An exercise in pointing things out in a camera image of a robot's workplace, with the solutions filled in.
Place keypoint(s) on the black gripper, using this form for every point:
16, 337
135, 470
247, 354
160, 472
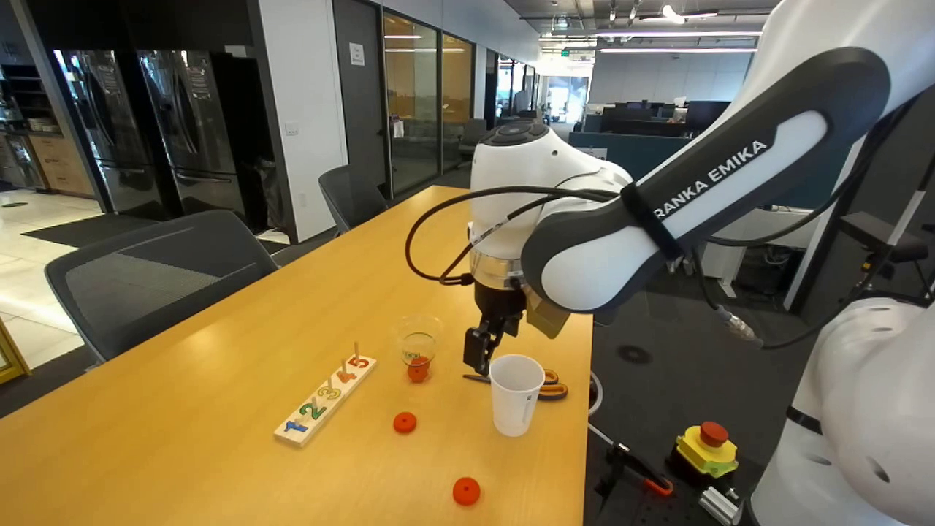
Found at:
498, 304

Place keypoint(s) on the orange disc with hole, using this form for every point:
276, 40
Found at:
417, 377
404, 423
417, 370
466, 491
417, 360

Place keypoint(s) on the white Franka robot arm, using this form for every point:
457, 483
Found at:
739, 176

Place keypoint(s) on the white paper cup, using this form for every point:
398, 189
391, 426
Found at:
514, 398

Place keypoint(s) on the transparent plastic cup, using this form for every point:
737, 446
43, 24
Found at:
417, 337

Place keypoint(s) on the wooden number puzzle board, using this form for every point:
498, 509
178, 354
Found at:
321, 402

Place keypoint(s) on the grey mesh office chair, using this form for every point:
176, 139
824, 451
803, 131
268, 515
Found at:
156, 282
350, 201

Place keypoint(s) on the blue desk partition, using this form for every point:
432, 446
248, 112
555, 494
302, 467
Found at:
622, 148

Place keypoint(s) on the yellow red emergency stop button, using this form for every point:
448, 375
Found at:
708, 455

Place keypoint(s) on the grey metal block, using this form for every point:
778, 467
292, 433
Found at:
718, 506

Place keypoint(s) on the dark glass door cabinet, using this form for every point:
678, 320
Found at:
176, 126

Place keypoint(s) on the black office chair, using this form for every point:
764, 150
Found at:
881, 236

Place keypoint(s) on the beige drawer cabinet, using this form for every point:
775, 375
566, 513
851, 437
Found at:
61, 164

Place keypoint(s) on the yellow framed board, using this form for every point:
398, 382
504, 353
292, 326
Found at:
11, 364

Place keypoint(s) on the white wall sign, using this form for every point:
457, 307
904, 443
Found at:
358, 53

